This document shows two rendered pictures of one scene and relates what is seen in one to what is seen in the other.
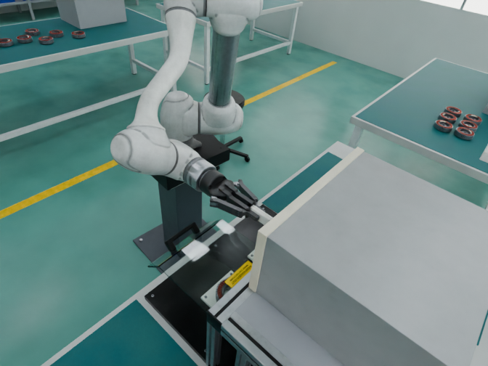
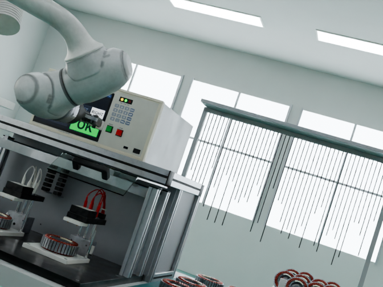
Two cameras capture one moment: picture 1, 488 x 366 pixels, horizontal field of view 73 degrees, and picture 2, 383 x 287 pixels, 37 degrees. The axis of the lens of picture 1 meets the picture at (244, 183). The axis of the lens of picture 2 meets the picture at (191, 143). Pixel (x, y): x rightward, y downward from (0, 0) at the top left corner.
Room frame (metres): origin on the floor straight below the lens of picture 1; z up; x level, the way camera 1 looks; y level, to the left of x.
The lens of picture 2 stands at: (0.92, 1.69, 1.07)
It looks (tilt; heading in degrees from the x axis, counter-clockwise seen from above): 5 degrees up; 250
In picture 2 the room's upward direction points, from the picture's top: 19 degrees clockwise
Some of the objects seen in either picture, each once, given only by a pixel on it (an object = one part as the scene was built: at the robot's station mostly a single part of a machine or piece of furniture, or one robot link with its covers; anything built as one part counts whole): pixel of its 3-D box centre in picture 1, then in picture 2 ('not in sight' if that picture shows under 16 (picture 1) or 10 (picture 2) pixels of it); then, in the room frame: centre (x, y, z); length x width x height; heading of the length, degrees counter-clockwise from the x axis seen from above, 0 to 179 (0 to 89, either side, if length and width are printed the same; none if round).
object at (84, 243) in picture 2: not in sight; (81, 246); (0.51, -0.12, 0.80); 0.08 x 0.05 x 0.06; 143
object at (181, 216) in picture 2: not in sight; (172, 235); (0.19, -0.20, 0.91); 0.28 x 0.03 x 0.32; 53
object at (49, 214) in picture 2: not in sight; (77, 200); (0.54, -0.28, 0.92); 0.66 x 0.01 x 0.30; 143
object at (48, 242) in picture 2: not in sight; (60, 245); (0.60, 0.00, 0.80); 0.11 x 0.11 x 0.04
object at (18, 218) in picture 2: not in sight; (19, 221); (0.70, -0.26, 0.80); 0.08 x 0.05 x 0.06; 143
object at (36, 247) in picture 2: not in sight; (57, 253); (0.60, 0.00, 0.78); 0.15 x 0.15 x 0.01; 53
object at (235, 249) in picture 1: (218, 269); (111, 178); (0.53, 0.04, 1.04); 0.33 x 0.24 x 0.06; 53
